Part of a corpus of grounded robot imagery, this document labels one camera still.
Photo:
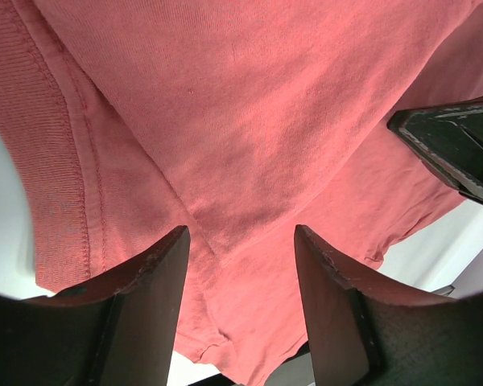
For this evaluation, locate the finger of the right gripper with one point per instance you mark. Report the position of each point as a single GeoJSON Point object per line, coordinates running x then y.
{"type": "Point", "coordinates": [449, 141]}

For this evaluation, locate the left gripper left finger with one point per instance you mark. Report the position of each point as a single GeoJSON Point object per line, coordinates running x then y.
{"type": "Point", "coordinates": [117, 328]}

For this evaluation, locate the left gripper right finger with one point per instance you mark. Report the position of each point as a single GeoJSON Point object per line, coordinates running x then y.
{"type": "Point", "coordinates": [365, 328]}

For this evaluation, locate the salmon pink t shirt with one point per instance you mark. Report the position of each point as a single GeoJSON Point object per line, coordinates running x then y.
{"type": "Point", "coordinates": [240, 120]}

